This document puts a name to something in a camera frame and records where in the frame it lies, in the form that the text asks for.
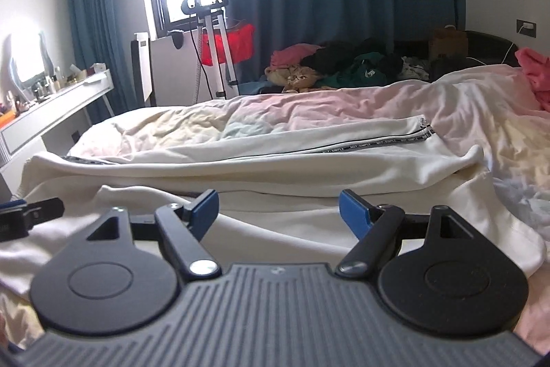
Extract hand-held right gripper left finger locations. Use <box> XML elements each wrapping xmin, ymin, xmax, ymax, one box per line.
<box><xmin>86</xmin><ymin>189</ymin><xmax>222</xmax><ymax>279</ymax></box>

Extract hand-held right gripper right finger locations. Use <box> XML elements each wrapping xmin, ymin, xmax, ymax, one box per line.
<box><xmin>335</xmin><ymin>189</ymin><xmax>469</xmax><ymax>277</ymax></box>

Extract cream white pants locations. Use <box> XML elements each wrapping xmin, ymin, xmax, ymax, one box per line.
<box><xmin>0</xmin><ymin>115</ymin><xmax>548</xmax><ymax>299</ymax></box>

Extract white vanity desk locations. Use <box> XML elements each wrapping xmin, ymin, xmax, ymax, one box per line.
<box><xmin>0</xmin><ymin>68</ymin><xmax>114</xmax><ymax>179</ymax></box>

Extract pink bed blanket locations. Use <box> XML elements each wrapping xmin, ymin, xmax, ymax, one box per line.
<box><xmin>0</xmin><ymin>64</ymin><xmax>550</xmax><ymax>350</ymax></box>

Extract row of cosmetic bottles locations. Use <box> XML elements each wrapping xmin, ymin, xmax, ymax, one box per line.
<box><xmin>0</xmin><ymin>64</ymin><xmax>108</xmax><ymax>114</ymax></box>

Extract white panel heater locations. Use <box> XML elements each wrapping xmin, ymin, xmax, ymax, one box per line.
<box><xmin>131</xmin><ymin>31</ymin><xmax>202</xmax><ymax>107</ymax></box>

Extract green garment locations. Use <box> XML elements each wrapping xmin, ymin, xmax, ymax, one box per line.
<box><xmin>320</xmin><ymin>52</ymin><xmax>385</xmax><ymax>88</ymax></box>

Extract wavy vanity mirror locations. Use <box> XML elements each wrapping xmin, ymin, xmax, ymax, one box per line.
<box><xmin>9</xmin><ymin>29</ymin><xmax>54</xmax><ymax>90</ymax></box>

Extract beige garment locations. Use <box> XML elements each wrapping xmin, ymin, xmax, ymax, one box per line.
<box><xmin>264</xmin><ymin>64</ymin><xmax>321</xmax><ymax>90</ymax></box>

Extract white patterned garment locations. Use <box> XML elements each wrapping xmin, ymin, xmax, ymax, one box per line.
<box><xmin>401</xmin><ymin>56</ymin><xmax>432</xmax><ymax>82</ymax></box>

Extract black garment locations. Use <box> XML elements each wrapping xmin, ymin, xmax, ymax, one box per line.
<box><xmin>301</xmin><ymin>38</ymin><xmax>405</xmax><ymax>77</ymax></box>

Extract garment steamer stand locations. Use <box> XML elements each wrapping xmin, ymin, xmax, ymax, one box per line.
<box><xmin>180</xmin><ymin>0</ymin><xmax>241</xmax><ymax>101</ymax></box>

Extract red bag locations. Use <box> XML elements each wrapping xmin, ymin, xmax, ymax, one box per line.
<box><xmin>201</xmin><ymin>23</ymin><xmax>255</xmax><ymax>67</ymax></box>

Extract pink garment in pile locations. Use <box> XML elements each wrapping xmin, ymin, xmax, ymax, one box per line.
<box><xmin>271</xmin><ymin>44</ymin><xmax>323</xmax><ymax>69</ymax></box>

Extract brown paper bag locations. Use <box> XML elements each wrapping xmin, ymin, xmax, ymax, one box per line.
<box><xmin>430</xmin><ymin>27</ymin><xmax>469</xmax><ymax>60</ymax></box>

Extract narrow blue curtain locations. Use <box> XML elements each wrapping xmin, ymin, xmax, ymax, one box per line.
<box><xmin>64</xmin><ymin>0</ymin><xmax>157</xmax><ymax>122</ymax></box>

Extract black upholstered headboard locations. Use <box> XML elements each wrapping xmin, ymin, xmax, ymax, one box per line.
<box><xmin>395</xmin><ymin>30</ymin><xmax>523</xmax><ymax>82</ymax></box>

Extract pink garment on bed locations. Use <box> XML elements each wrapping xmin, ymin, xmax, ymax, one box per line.
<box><xmin>515</xmin><ymin>46</ymin><xmax>550</xmax><ymax>112</ymax></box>

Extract white charging cable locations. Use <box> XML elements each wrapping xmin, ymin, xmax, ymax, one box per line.
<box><xmin>468</xmin><ymin>29</ymin><xmax>529</xmax><ymax>67</ymax></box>

